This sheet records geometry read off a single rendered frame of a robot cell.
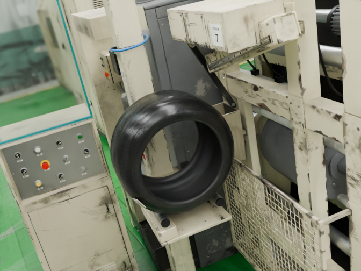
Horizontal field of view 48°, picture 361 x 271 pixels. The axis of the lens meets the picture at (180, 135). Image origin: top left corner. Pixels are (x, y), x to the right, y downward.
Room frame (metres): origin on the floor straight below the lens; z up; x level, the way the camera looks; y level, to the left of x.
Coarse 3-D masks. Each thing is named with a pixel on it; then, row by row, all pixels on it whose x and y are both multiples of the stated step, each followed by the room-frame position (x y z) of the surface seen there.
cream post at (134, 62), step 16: (112, 0) 1.94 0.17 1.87; (128, 0) 1.96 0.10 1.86; (112, 16) 1.93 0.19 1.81; (128, 16) 1.95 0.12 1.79; (112, 32) 1.99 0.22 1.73; (128, 32) 1.95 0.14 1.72; (144, 48) 1.96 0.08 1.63; (128, 64) 1.94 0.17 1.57; (144, 64) 1.96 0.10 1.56; (128, 80) 1.93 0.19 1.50; (144, 80) 1.95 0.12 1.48; (128, 96) 2.00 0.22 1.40; (160, 144) 1.95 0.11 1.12; (144, 160) 2.02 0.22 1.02; (160, 160) 1.95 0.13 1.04; (176, 256) 1.94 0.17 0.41; (192, 256) 1.97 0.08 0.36
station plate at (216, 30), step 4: (212, 24) 1.49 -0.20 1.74; (216, 24) 1.46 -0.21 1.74; (212, 28) 1.50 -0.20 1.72; (216, 28) 1.46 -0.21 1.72; (220, 28) 1.43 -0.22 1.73; (212, 32) 1.51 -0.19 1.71; (216, 32) 1.47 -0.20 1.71; (220, 32) 1.44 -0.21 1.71; (212, 36) 1.51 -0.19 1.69; (216, 36) 1.47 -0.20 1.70; (220, 36) 1.44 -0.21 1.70; (216, 40) 1.48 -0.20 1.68; (220, 40) 1.45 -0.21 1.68; (216, 44) 1.48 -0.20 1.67; (220, 44) 1.45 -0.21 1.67
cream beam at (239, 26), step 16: (208, 0) 1.99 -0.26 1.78; (224, 0) 1.83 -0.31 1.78; (240, 0) 1.68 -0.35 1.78; (256, 0) 1.56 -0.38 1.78; (272, 0) 1.46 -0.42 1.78; (176, 16) 1.86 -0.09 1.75; (192, 16) 1.67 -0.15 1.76; (208, 16) 1.52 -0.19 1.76; (224, 16) 1.41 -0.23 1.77; (240, 16) 1.43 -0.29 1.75; (256, 16) 1.44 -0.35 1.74; (176, 32) 1.90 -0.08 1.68; (192, 32) 1.70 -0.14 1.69; (208, 32) 1.55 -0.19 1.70; (224, 32) 1.42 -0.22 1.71; (240, 32) 1.42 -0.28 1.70; (256, 32) 1.44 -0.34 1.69; (224, 48) 1.43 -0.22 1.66; (240, 48) 1.42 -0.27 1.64
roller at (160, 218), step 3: (156, 213) 1.63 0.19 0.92; (159, 213) 1.62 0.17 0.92; (156, 216) 1.62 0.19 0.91; (159, 216) 1.60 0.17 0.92; (162, 216) 1.59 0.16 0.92; (165, 216) 1.59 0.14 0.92; (159, 219) 1.58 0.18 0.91; (162, 219) 1.57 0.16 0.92; (165, 219) 1.56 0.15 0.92; (168, 219) 1.56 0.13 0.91; (159, 222) 1.59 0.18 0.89; (162, 222) 1.55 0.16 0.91; (165, 222) 1.56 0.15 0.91; (168, 222) 1.56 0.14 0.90; (162, 225) 1.55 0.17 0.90; (165, 225) 1.56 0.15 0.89; (168, 225) 1.56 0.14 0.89
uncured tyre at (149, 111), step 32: (160, 96) 1.72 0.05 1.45; (192, 96) 1.74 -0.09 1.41; (128, 128) 1.60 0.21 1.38; (160, 128) 1.57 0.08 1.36; (224, 128) 1.66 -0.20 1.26; (128, 160) 1.54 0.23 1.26; (192, 160) 1.89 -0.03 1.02; (224, 160) 1.64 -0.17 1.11; (128, 192) 1.56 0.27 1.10; (160, 192) 1.80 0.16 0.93; (192, 192) 1.76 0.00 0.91
